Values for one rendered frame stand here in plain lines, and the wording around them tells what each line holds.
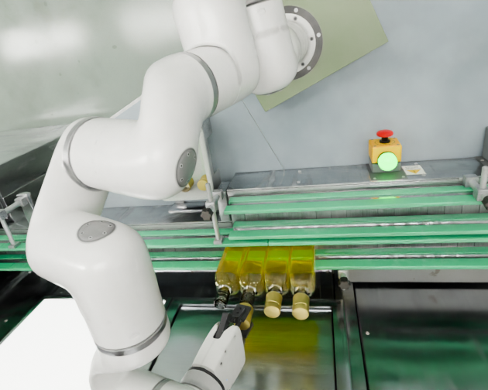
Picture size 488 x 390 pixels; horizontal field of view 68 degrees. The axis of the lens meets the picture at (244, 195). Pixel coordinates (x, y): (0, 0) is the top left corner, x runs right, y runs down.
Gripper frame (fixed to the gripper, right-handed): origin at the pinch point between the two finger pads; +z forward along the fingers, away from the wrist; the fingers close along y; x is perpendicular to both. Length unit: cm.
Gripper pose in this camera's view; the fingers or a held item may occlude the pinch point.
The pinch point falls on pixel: (242, 320)
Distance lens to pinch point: 77.9
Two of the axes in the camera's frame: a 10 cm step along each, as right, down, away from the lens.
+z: 4.1, -4.3, 8.0
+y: -1.2, -9.0, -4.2
